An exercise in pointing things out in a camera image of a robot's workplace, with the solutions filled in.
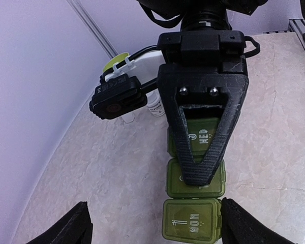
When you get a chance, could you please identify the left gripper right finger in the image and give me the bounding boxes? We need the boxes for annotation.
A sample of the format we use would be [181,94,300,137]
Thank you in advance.
[221,198,292,244]

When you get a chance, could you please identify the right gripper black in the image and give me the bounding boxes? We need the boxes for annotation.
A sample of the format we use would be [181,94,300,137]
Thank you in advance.
[157,30,248,74]

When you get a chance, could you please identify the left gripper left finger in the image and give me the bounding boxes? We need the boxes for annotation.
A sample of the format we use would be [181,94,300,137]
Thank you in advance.
[29,202,93,244]

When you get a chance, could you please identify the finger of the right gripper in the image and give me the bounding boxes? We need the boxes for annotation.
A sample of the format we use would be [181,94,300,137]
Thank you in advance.
[157,64,250,187]

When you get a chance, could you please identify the green weekly pill organizer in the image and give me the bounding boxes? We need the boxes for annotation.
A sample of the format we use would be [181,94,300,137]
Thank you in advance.
[162,116,226,243]

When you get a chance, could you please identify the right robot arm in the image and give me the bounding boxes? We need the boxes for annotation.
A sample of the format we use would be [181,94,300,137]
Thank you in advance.
[140,1,264,186]

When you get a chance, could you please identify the white pill bottle front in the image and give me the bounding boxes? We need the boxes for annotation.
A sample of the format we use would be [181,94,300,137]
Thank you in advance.
[146,90,165,117]

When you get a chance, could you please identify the green saucer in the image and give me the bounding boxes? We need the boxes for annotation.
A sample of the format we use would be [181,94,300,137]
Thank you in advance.
[103,52,130,72]

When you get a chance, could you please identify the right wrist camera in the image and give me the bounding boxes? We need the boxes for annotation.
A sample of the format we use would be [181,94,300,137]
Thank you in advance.
[89,74,147,120]

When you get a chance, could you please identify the right aluminium frame post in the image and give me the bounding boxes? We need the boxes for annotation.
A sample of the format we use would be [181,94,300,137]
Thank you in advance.
[67,0,118,59]

